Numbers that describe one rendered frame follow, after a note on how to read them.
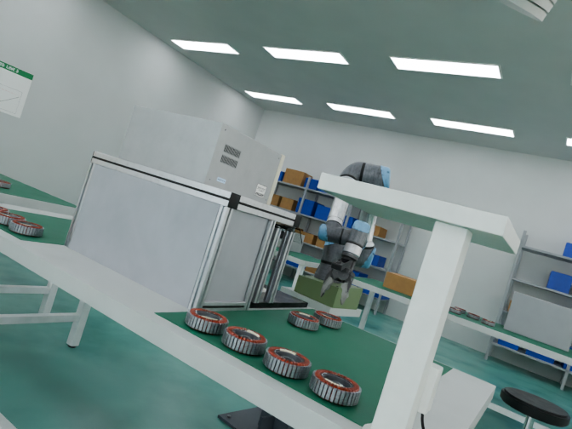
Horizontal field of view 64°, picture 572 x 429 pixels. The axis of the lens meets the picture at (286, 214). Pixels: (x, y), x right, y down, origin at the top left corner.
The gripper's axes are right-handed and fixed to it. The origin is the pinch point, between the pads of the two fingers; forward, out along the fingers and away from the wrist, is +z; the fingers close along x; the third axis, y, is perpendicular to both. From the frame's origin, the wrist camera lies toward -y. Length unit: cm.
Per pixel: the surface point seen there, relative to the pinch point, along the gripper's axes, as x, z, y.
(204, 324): 0, 25, -79
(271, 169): 26, -33, -41
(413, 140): 176, -383, 582
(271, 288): 14.0, 6.7, -25.4
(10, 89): 556, -116, 134
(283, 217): 12.3, -16.4, -42.5
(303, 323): -5.8, 14.4, -32.3
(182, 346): -1, 31, -86
